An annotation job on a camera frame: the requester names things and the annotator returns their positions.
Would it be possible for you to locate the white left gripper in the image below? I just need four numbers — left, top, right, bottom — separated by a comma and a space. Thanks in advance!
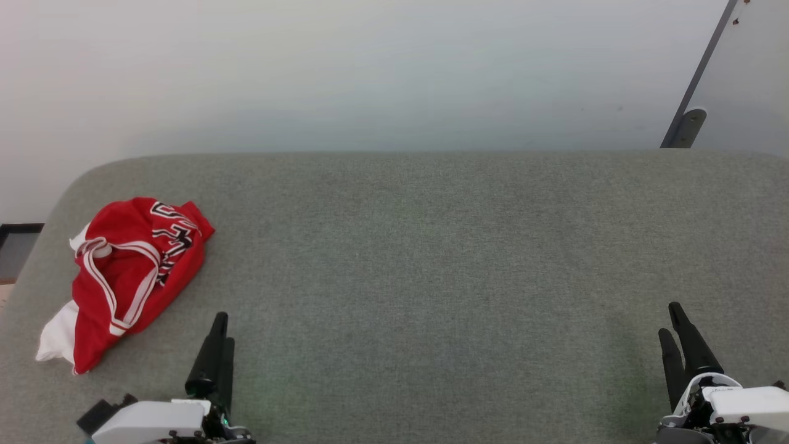
90, 311, 255, 444

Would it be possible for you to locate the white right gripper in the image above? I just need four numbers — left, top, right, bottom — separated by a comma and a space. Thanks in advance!
656, 302, 789, 444

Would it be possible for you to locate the red basketball jersey white trim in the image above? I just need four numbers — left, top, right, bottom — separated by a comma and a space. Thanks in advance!
36, 197, 216, 376

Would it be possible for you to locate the grey fabric sofa seat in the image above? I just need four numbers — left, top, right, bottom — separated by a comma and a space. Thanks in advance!
0, 150, 789, 444

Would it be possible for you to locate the black framed floor panel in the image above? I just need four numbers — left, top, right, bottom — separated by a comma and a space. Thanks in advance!
0, 223, 45, 286

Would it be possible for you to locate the grey metal bracket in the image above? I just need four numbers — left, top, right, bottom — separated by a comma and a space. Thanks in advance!
674, 107, 708, 149

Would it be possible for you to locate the dark grey metal frame bar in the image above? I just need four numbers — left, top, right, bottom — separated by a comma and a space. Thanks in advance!
660, 0, 740, 149

